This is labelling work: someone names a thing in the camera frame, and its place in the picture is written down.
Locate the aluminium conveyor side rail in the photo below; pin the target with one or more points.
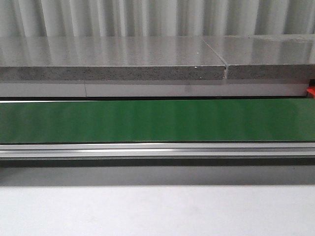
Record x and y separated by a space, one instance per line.
158 154

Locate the green conveyor belt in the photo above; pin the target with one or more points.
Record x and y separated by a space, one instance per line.
121 121

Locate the grey stone counter slab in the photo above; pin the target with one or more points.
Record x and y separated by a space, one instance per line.
166 58

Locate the white pleated curtain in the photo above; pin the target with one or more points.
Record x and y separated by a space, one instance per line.
155 17

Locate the red plastic object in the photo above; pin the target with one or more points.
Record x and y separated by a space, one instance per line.
311 89

